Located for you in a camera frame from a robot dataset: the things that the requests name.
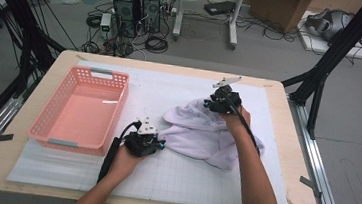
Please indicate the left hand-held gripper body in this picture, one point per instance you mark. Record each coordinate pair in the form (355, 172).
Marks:
(139, 145)

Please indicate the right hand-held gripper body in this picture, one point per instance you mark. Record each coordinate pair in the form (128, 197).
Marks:
(227, 101)

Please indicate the lavender towel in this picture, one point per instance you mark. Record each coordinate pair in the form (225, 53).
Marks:
(199, 134)

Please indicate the pink plastic basket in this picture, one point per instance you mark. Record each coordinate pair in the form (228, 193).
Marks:
(54, 106)

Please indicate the person's right hand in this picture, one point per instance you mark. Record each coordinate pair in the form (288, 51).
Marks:
(239, 121)

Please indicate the person's left hand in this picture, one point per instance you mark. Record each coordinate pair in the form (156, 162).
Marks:
(122, 166)

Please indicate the white grid foam mat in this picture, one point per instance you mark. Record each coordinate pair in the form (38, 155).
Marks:
(174, 181)

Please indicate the black flat box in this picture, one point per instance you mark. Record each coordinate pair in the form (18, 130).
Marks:
(219, 8)

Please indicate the white metal stand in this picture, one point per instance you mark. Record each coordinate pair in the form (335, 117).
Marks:
(178, 11)

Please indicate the open cardboard box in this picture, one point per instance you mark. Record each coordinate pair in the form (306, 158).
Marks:
(278, 11)

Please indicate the white foam board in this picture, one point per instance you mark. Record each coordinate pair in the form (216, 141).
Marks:
(318, 45)

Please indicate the black computer tower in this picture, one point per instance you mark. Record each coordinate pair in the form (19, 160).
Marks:
(151, 8)
(126, 9)

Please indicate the small white box green light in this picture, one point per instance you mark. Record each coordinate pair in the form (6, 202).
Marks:
(105, 21)

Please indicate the grey rounded device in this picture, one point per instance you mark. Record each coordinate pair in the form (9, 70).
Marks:
(330, 24)

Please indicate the closed cardboard box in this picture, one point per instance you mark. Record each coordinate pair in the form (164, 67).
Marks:
(339, 3)

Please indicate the grey metal bracket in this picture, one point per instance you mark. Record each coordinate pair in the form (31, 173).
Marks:
(4, 138)
(308, 183)

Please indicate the black metal frame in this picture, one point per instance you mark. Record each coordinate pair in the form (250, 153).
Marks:
(22, 9)
(342, 43)

